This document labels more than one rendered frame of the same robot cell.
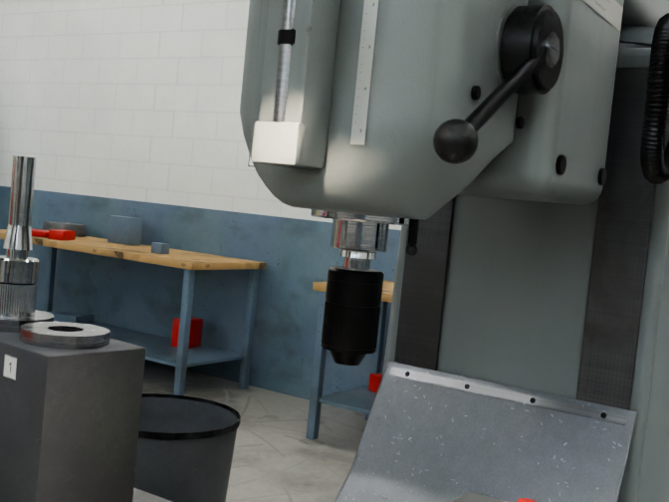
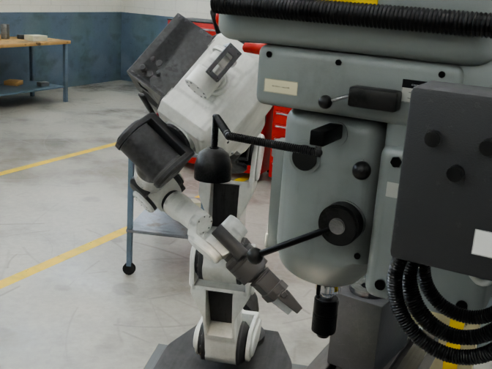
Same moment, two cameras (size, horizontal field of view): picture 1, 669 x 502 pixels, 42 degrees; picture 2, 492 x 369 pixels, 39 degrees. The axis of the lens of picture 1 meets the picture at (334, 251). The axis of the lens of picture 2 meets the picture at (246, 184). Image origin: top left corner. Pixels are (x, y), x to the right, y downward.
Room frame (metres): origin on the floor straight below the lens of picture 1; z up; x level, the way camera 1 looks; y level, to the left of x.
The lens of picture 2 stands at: (0.45, -1.21, 1.82)
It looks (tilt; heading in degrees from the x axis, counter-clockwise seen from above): 16 degrees down; 85
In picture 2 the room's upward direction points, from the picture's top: 4 degrees clockwise
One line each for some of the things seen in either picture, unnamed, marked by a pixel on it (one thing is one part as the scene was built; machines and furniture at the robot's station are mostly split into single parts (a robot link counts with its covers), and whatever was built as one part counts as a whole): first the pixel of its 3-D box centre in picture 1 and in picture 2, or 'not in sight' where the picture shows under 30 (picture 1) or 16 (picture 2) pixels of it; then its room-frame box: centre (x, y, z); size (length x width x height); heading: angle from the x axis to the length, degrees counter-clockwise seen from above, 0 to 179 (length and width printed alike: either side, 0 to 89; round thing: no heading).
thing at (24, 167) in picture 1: (21, 207); not in sight; (0.96, 0.35, 1.28); 0.03 x 0.03 x 0.11
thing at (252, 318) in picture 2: not in sight; (228, 334); (0.62, 0.91, 0.68); 0.21 x 0.20 x 0.13; 76
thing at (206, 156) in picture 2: not in sight; (213, 162); (0.51, 0.08, 1.49); 0.07 x 0.07 x 0.06
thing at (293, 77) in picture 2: not in sight; (373, 80); (0.76, -0.04, 1.68); 0.34 x 0.24 x 0.10; 147
